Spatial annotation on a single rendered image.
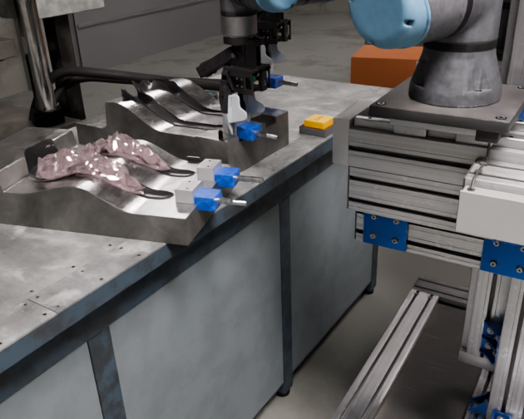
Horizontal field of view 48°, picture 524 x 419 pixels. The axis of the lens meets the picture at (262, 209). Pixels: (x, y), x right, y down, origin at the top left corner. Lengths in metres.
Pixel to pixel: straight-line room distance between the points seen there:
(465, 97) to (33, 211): 0.81
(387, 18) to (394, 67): 2.36
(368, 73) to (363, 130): 2.20
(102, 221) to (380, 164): 0.52
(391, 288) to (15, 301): 1.66
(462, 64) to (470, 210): 0.24
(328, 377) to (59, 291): 1.16
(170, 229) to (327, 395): 1.00
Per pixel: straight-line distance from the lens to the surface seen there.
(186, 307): 1.28
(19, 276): 1.07
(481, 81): 1.02
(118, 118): 1.50
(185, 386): 1.39
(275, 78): 1.59
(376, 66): 3.25
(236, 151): 1.32
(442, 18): 0.92
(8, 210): 1.24
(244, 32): 1.25
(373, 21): 0.90
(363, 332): 2.14
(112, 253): 1.07
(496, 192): 0.93
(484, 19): 1.00
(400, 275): 2.47
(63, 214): 1.17
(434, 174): 1.06
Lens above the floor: 1.32
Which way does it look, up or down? 26 degrees down
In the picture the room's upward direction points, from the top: 2 degrees counter-clockwise
